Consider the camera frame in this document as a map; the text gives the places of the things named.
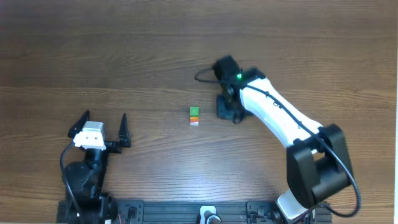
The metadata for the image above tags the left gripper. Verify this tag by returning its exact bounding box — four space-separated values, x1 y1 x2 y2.
67 110 132 154

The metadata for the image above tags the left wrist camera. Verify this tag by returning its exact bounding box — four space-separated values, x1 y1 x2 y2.
73 121 107 151

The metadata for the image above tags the mounting rail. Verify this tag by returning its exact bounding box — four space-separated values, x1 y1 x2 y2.
57 198 333 224

